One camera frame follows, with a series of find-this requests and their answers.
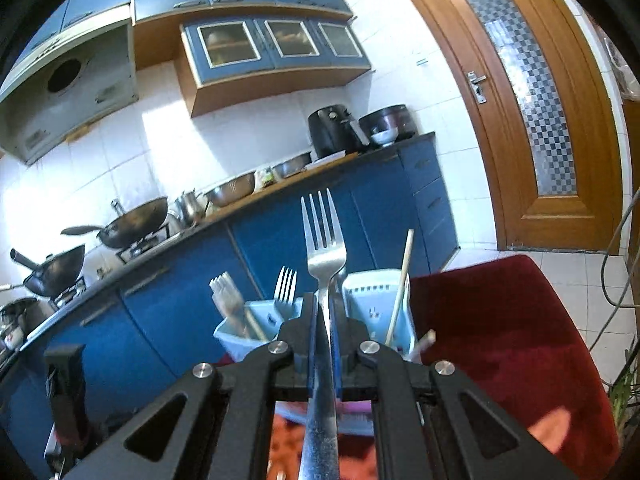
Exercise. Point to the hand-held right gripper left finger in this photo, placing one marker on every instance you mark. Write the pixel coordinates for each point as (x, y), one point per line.
(313, 350)

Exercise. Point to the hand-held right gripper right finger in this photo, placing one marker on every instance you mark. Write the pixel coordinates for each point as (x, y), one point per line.
(338, 360)

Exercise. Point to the steel fork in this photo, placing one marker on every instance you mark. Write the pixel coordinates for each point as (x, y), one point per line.
(286, 295)
(325, 260)

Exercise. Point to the light blue utensil box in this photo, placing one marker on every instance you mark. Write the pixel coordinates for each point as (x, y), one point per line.
(370, 290)

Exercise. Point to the white chopstick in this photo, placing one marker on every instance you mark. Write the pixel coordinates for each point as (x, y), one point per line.
(424, 345)

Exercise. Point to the cream plastic fork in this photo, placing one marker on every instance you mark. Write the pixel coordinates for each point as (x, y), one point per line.
(227, 300)

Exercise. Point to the steel pot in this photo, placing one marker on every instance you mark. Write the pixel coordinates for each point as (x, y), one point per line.
(22, 320)

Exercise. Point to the small black wok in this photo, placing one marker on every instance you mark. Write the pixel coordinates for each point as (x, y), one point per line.
(55, 272)

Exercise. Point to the blue kitchen counter cabinets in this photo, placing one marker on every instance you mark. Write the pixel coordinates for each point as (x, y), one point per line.
(170, 320)

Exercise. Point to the red floral blanket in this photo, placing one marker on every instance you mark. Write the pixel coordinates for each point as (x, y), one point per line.
(500, 335)

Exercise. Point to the gas stove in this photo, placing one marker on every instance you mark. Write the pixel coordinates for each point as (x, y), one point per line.
(145, 247)

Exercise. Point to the large steel bowl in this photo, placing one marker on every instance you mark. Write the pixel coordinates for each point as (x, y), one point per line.
(230, 192)

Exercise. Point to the small steel bowl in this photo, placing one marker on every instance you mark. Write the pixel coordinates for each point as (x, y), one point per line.
(292, 166)

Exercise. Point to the steel kettle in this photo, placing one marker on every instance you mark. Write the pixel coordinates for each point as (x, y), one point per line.
(189, 210)

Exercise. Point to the white plate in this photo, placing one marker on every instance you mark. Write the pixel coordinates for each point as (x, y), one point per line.
(325, 159)

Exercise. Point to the black air fryer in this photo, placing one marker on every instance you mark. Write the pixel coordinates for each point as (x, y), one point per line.
(330, 130)

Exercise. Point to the white bowl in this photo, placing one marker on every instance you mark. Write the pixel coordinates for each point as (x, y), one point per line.
(384, 137)

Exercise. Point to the dark rice cooker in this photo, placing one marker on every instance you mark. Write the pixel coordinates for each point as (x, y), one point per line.
(390, 117)

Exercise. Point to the green plant leaves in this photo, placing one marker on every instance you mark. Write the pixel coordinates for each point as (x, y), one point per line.
(625, 390)

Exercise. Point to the grey range hood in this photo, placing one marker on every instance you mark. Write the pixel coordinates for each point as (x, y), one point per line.
(100, 75)

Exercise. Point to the wooden door with glass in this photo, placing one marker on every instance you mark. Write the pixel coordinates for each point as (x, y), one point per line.
(450, 35)

